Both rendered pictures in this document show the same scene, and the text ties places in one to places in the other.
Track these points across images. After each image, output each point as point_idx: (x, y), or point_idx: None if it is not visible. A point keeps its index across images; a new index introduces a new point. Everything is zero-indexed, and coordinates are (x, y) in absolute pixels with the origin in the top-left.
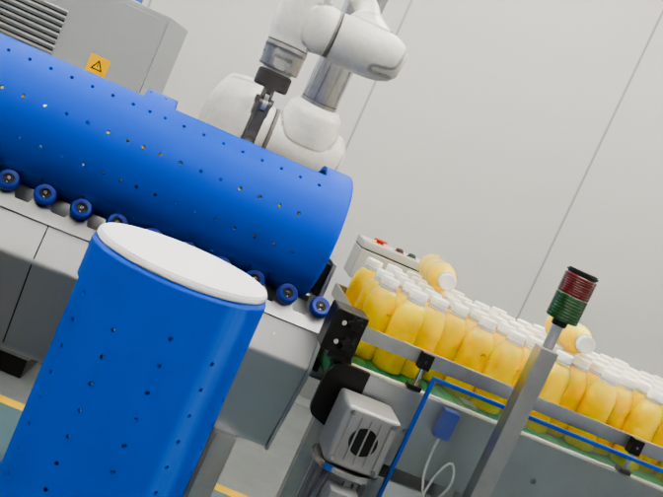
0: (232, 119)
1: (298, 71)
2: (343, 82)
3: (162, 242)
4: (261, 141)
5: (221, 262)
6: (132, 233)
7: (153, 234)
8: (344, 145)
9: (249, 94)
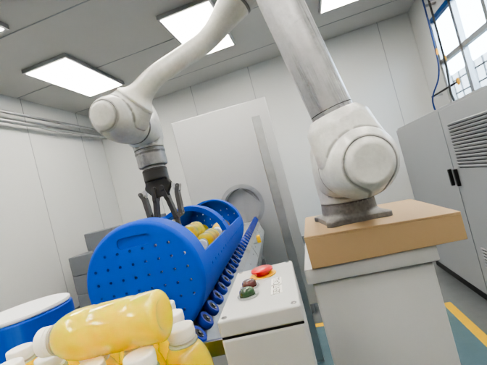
0: (313, 174)
1: (140, 163)
2: (304, 85)
3: (48, 300)
4: (321, 180)
5: (34, 311)
6: (51, 297)
7: (61, 296)
8: (351, 137)
9: (311, 148)
